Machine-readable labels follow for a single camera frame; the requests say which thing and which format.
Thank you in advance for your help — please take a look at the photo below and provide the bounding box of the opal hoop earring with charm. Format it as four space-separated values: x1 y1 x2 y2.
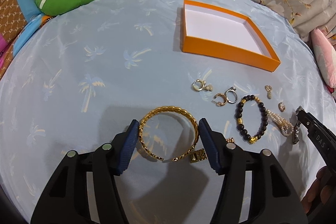
191 79 213 92

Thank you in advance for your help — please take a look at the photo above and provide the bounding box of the gold braided bangle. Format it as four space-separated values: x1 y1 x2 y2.
137 106 199 162

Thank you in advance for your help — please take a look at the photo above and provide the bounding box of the white pearl bracelet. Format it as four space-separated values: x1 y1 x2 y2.
266 108 295 138

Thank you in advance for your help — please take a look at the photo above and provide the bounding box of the gold link watch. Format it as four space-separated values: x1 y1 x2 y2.
189 137 235 164

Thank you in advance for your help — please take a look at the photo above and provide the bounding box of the gold hoop earring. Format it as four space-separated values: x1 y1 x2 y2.
211 93 228 107

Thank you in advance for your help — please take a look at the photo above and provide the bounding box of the light blue palm-print sheet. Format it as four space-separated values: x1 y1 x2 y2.
1 0 335 220

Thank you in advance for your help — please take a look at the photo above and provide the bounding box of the person's right hand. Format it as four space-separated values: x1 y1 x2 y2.
301 166 333 213

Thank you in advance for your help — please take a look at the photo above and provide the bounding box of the gold drop earring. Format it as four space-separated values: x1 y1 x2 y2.
265 85 272 100

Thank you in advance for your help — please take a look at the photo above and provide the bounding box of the orange shallow box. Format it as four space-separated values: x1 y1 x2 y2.
181 0 281 72

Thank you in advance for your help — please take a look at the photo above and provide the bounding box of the colourful cartoon monkey bedsheet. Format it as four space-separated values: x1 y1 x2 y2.
0 0 79 80

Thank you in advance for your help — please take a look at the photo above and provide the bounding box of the silver link watch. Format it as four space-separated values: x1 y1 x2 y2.
292 106 303 145

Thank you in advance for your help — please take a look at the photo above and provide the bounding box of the pink cartoon pillow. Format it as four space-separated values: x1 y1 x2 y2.
310 28 335 99

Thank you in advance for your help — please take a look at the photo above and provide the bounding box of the small gold huggie earring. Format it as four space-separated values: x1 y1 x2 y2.
278 102 286 112

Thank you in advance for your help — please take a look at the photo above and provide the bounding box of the silver ring with stone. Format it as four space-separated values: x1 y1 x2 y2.
225 86 238 104

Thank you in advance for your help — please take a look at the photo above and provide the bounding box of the black bead bracelet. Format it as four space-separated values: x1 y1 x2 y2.
235 94 269 145

